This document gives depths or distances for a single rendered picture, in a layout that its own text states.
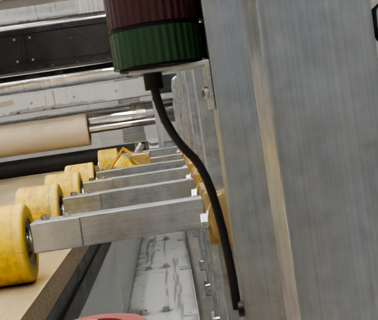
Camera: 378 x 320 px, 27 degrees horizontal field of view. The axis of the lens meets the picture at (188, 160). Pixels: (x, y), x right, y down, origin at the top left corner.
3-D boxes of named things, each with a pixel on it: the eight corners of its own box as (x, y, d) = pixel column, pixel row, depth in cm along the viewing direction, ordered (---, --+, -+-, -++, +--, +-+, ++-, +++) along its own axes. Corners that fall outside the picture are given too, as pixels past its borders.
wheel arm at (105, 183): (363, 159, 133) (359, 137, 133) (368, 160, 129) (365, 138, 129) (65, 202, 132) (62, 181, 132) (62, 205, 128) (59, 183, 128)
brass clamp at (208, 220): (256, 221, 86) (249, 174, 85) (272, 240, 72) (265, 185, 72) (199, 230, 86) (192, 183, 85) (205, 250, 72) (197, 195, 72)
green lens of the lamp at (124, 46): (204, 61, 54) (200, 29, 54) (209, 54, 48) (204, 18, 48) (116, 74, 54) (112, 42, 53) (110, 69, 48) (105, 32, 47)
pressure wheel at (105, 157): (116, 157, 224) (121, 180, 229) (115, 142, 231) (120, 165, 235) (95, 160, 224) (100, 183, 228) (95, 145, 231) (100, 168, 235)
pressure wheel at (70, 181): (78, 160, 131) (77, 189, 124) (87, 199, 136) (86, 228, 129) (42, 166, 131) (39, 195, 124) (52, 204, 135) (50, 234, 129)
